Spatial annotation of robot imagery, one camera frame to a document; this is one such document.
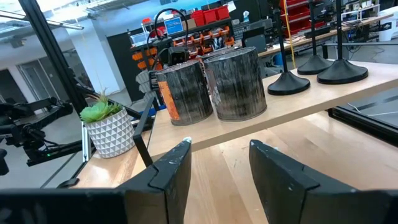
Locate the blue screen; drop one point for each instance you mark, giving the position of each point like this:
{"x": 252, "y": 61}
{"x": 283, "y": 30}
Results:
{"x": 174, "y": 25}

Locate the black metal candlestick holder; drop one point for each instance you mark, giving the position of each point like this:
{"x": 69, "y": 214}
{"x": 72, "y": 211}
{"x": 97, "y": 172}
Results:
{"x": 314, "y": 66}
{"x": 342, "y": 73}
{"x": 288, "y": 84}

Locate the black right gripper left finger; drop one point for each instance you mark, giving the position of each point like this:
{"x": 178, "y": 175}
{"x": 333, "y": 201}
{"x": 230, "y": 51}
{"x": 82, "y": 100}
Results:
{"x": 168, "y": 193}

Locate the light wooden riser shelf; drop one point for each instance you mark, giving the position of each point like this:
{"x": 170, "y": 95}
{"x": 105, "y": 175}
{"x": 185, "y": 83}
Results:
{"x": 311, "y": 99}

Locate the grey glass candle jar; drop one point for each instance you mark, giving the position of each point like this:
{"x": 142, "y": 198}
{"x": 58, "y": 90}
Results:
{"x": 239, "y": 87}

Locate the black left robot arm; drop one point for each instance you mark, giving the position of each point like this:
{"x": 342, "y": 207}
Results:
{"x": 174, "y": 49}

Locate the red plastic storage bin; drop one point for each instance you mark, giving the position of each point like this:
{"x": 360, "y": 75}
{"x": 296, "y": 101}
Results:
{"x": 223, "y": 13}
{"x": 198, "y": 18}
{"x": 211, "y": 16}

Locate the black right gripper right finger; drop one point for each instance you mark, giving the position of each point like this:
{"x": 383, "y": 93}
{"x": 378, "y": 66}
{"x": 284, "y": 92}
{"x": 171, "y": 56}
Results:
{"x": 286, "y": 186}

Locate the long wooden workbench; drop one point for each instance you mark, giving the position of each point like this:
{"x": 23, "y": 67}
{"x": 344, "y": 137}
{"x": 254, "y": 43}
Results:
{"x": 329, "y": 32}

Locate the green succulent in white pot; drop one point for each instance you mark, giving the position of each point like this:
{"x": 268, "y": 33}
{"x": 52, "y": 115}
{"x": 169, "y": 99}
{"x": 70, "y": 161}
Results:
{"x": 109, "y": 137}

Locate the storage rack with orange bins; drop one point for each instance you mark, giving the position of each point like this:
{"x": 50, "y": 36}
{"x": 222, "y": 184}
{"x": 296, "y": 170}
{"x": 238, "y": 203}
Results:
{"x": 124, "y": 62}

